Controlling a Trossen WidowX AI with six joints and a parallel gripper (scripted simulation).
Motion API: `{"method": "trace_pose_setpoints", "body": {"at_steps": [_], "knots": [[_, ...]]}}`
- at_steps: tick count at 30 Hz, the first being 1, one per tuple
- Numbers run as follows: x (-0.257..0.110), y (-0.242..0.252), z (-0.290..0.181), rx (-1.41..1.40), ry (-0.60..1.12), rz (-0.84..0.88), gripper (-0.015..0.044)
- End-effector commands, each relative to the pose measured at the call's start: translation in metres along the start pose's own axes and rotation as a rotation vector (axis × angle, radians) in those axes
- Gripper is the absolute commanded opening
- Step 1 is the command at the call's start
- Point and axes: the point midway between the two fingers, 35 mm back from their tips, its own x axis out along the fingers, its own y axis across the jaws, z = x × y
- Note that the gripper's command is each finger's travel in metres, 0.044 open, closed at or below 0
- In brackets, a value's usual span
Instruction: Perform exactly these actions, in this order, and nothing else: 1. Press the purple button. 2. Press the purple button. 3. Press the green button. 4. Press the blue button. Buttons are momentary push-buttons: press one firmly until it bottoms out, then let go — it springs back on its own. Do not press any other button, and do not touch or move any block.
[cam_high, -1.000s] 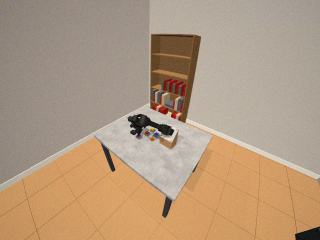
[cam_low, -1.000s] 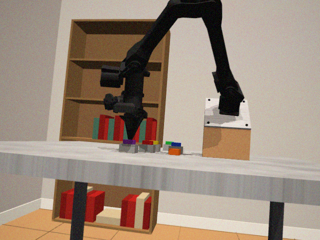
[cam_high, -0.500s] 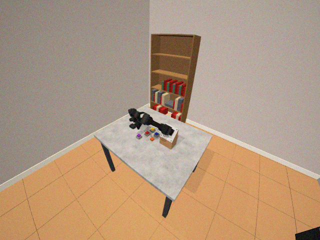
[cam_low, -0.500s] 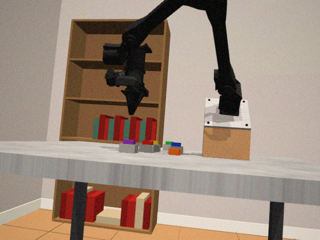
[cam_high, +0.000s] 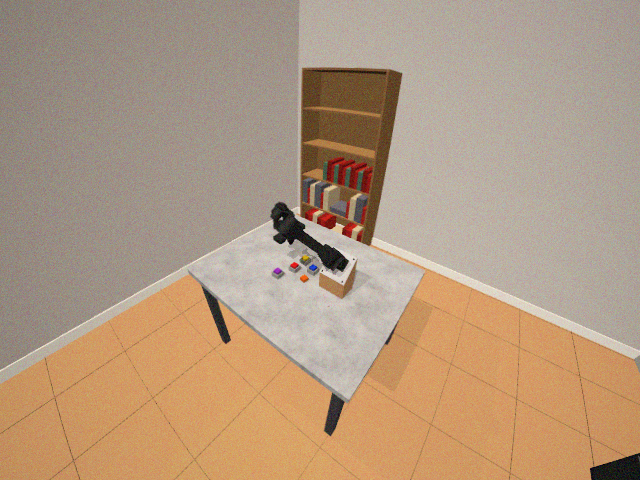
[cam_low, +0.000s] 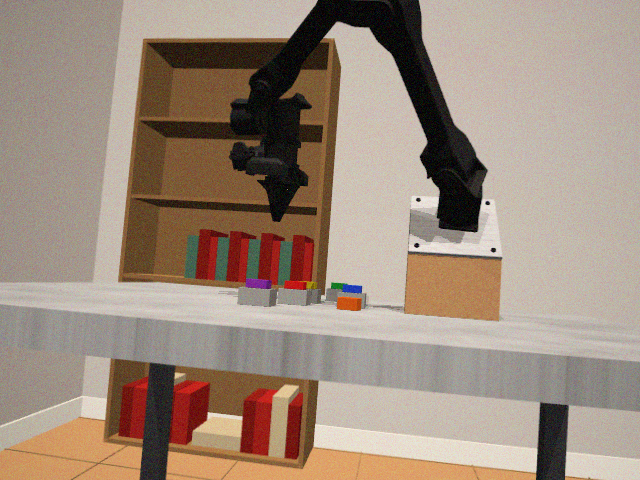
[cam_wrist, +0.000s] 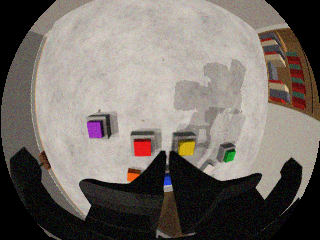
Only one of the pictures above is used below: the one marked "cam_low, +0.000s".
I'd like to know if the yellow button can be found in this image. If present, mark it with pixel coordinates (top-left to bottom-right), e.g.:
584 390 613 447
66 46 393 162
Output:
299 281 322 304

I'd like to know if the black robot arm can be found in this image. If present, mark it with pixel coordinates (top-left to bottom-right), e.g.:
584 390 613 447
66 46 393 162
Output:
230 0 488 232

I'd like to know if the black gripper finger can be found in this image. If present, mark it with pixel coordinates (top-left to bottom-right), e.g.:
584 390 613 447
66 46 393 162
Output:
279 184 300 222
257 180 294 222

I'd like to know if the red button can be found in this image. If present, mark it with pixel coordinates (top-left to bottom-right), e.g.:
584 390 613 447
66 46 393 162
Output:
277 281 312 306

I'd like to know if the blue button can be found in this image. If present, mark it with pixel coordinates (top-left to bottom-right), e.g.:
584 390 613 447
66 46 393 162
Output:
337 285 366 309

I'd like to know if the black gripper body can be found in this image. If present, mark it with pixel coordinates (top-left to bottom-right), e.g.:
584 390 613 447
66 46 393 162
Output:
245 131 308 186

